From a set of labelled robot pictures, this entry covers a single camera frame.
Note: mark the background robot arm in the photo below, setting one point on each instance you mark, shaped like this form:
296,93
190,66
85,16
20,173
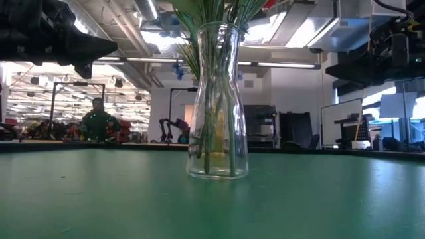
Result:
181,125

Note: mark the ceiling light strip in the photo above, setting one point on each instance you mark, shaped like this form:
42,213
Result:
149,60
285,65

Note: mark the silver ventilation duct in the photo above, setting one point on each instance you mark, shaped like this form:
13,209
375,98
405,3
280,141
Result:
147,10

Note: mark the black cabinet machine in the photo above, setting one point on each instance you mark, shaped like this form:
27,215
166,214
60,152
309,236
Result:
260,116

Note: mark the black desk shelf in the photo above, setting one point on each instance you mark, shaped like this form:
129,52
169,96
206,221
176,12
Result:
352,121

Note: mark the clear glass vase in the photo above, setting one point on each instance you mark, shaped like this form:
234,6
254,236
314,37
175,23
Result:
239,159

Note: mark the grey flower stem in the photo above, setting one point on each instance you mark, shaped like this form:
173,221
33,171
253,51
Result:
270,3

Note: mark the white board panel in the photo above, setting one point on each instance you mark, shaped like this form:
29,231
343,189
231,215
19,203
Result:
338,119

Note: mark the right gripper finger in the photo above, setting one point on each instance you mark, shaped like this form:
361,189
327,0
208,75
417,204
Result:
360,66
360,78

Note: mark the green table mat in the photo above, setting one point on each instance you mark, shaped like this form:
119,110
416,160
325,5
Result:
99,199

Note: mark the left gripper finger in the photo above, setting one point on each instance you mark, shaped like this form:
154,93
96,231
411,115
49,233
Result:
88,42
88,54

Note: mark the white container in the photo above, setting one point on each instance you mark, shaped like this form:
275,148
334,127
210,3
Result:
360,144

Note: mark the person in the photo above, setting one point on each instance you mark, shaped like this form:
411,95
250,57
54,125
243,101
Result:
98,124

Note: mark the grey ceiling duct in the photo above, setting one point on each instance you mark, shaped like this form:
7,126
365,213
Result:
299,26

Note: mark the black panel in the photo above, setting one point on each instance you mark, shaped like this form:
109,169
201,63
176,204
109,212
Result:
295,126

